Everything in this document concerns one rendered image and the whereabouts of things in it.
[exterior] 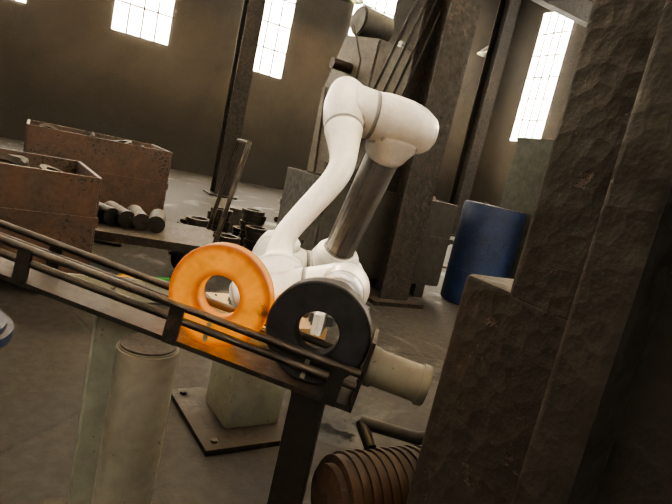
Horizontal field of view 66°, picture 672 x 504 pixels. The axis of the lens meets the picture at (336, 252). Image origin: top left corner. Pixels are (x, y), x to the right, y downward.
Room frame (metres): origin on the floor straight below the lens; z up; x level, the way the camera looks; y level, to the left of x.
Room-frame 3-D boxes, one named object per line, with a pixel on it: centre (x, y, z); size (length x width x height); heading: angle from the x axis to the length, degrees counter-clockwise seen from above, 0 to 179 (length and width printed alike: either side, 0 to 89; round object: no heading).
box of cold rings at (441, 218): (4.52, -0.17, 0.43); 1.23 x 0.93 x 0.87; 117
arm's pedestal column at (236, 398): (1.72, 0.21, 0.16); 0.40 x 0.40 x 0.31; 36
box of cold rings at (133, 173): (4.29, 2.10, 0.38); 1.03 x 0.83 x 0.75; 122
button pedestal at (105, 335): (1.10, 0.44, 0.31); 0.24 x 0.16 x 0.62; 119
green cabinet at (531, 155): (4.58, -1.73, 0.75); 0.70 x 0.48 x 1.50; 119
